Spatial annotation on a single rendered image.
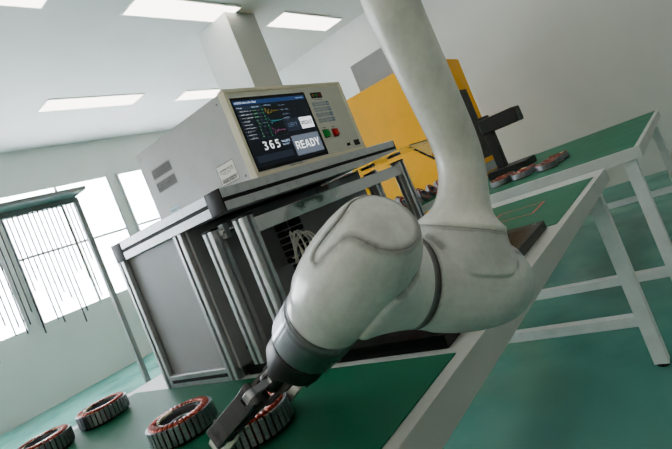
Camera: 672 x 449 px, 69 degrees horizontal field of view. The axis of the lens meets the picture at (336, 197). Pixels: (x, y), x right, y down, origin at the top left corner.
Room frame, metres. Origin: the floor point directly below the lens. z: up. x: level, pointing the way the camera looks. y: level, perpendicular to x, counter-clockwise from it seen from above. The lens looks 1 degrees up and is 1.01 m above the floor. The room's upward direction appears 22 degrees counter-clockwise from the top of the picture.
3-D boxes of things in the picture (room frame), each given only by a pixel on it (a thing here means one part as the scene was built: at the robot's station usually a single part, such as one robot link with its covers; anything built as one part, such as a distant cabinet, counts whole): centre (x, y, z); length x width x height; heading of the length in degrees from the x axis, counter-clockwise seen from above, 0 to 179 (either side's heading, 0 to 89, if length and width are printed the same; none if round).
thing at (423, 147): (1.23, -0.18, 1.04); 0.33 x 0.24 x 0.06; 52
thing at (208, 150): (1.31, 0.16, 1.22); 0.44 x 0.39 x 0.20; 142
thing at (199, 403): (0.81, 0.38, 0.77); 0.11 x 0.11 x 0.04
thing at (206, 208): (1.30, 0.16, 1.09); 0.68 x 0.44 x 0.05; 142
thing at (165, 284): (1.09, 0.43, 0.91); 0.28 x 0.03 x 0.32; 52
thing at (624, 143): (3.10, -1.38, 0.38); 1.85 x 1.10 x 0.75; 142
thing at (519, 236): (1.11, -0.08, 0.76); 0.64 x 0.47 x 0.02; 142
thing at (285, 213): (1.16, -0.01, 1.03); 0.62 x 0.01 x 0.03; 142
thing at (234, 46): (5.37, 0.41, 1.65); 0.50 x 0.45 x 3.30; 52
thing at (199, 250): (1.26, 0.11, 0.92); 0.66 x 0.01 x 0.30; 142
